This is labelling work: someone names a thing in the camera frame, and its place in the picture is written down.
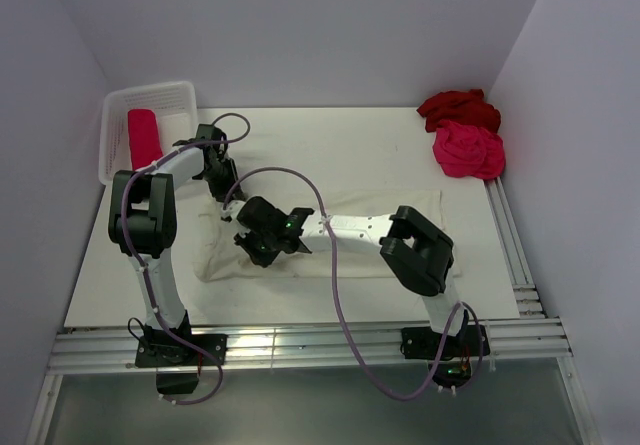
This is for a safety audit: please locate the white t shirt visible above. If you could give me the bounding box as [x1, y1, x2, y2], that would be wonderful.
[193, 189, 446, 282]

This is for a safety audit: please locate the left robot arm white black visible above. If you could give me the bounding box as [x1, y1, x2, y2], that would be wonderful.
[108, 124, 246, 364]

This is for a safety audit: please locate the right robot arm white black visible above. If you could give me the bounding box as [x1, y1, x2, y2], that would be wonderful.
[222, 196, 468, 355]

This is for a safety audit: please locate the rolled pink t shirt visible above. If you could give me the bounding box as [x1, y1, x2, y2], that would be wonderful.
[127, 109, 163, 170]

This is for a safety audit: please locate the white plastic basket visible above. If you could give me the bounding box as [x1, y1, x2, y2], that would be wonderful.
[98, 81, 198, 186]

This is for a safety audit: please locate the dark red t shirt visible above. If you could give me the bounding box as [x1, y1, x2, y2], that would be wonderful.
[417, 89, 501, 133]

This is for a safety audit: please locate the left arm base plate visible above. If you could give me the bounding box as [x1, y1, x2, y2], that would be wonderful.
[127, 316, 228, 399]

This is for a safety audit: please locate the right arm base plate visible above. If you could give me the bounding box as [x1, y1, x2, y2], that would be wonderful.
[400, 325, 491, 361]

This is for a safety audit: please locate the aluminium rail frame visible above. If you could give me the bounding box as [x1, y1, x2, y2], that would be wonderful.
[27, 180, 601, 444]

